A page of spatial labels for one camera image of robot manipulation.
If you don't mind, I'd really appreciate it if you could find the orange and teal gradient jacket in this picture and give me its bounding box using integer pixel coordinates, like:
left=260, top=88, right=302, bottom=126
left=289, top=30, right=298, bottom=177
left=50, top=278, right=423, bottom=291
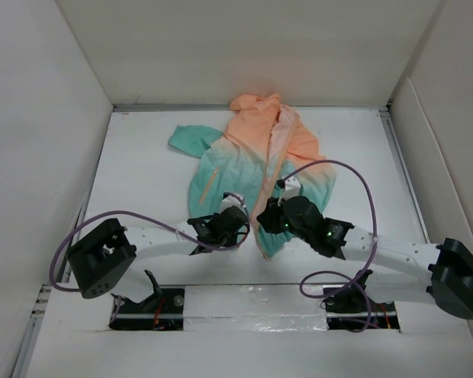
left=168, top=94, right=336, bottom=258

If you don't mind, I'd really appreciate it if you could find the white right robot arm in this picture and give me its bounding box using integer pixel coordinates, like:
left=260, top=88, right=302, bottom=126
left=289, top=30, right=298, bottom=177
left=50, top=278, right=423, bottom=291
left=257, top=196, right=473, bottom=320

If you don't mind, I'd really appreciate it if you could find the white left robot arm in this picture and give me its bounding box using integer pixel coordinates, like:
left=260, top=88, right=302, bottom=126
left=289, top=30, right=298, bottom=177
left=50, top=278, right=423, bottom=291
left=67, top=206, right=250, bottom=313

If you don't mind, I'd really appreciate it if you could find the clear plastic taped strip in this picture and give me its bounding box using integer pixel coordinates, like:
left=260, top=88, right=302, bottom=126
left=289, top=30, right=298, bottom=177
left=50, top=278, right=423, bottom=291
left=183, top=284, right=328, bottom=333

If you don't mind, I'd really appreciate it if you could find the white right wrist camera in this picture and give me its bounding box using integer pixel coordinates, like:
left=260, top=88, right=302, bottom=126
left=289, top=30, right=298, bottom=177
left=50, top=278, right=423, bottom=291
left=276, top=176, right=302, bottom=203

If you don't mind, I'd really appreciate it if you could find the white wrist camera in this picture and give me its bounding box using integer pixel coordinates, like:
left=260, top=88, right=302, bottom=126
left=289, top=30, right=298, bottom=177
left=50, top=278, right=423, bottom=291
left=219, top=192, right=248, bottom=214
left=276, top=176, right=302, bottom=203

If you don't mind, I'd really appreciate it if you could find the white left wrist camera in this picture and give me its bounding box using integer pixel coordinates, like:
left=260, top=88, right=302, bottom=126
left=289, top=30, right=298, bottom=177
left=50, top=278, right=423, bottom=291
left=219, top=192, right=248, bottom=214

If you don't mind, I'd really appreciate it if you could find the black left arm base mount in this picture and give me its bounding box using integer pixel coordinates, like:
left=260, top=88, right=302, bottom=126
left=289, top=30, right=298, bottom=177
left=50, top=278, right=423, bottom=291
left=109, top=270, right=185, bottom=332

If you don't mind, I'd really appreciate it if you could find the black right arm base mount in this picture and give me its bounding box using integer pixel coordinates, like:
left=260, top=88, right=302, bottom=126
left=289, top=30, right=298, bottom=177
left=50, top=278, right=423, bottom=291
left=320, top=283, right=400, bottom=332

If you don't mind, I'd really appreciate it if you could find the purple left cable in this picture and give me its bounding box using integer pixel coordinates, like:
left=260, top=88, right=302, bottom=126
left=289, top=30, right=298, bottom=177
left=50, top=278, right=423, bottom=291
left=49, top=191, right=249, bottom=293

